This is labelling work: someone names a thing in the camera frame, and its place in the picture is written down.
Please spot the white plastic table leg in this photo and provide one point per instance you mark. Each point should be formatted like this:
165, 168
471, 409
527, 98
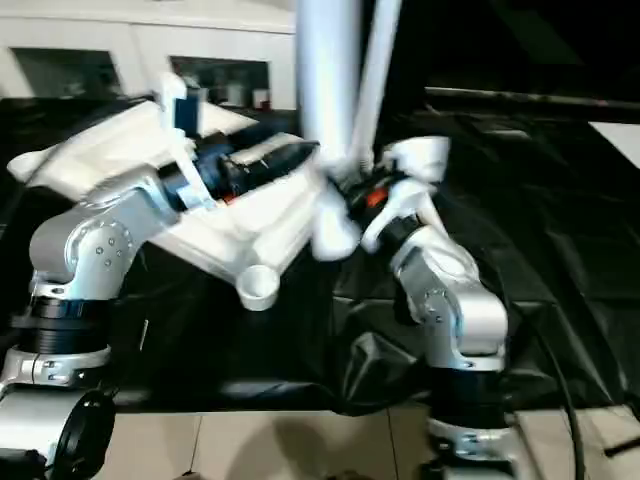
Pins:
375, 75
325, 100

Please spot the white plastic table top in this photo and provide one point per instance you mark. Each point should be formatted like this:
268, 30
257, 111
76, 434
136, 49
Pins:
125, 145

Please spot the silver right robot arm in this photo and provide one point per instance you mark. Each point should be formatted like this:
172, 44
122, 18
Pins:
450, 300

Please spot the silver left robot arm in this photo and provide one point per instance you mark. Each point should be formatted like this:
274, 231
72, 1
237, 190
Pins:
85, 250

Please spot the white mug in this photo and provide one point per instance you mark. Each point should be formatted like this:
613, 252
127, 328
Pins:
260, 98

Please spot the white glass-door cabinet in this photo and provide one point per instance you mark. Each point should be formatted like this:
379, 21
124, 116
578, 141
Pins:
150, 40

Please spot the black plastic mat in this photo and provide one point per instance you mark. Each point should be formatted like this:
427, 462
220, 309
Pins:
550, 225

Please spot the black television edge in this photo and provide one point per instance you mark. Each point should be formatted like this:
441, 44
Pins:
525, 97

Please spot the white flat board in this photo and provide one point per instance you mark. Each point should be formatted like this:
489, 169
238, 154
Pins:
620, 140

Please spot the black metal stand leg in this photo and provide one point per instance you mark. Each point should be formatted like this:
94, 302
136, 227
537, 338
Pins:
622, 447

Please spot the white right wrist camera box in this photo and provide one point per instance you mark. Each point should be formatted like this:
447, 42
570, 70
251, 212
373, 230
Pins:
415, 170

